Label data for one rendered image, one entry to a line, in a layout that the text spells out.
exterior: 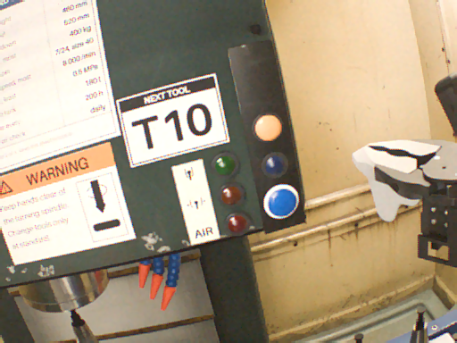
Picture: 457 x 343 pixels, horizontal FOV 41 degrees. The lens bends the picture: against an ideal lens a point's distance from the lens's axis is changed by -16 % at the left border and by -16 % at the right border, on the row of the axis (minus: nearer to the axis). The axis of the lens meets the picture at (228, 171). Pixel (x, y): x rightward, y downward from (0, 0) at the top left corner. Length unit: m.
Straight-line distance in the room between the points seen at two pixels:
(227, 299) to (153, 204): 0.88
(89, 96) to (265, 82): 0.17
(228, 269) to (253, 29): 0.93
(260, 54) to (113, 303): 0.92
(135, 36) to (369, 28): 1.25
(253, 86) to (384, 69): 1.22
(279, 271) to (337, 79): 0.57
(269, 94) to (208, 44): 0.08
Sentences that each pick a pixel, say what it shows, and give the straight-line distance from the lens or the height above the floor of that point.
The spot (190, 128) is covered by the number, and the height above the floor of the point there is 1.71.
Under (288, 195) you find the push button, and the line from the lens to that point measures 0.72.
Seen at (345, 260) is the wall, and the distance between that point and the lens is 2.05.
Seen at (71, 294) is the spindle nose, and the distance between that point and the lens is 0.90.
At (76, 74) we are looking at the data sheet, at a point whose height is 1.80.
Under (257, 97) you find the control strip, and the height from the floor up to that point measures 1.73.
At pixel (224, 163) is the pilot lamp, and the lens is 0.70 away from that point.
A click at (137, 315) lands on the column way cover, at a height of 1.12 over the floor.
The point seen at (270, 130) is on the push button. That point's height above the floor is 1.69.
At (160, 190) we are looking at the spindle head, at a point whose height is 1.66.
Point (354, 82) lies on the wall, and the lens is 1.86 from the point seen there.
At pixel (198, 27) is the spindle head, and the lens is 0.66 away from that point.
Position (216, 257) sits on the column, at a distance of 1.51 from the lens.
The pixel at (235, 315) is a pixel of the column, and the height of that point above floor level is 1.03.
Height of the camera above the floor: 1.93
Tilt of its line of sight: 22 degrees down
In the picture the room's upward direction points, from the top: 12 degrees counter-clockwise
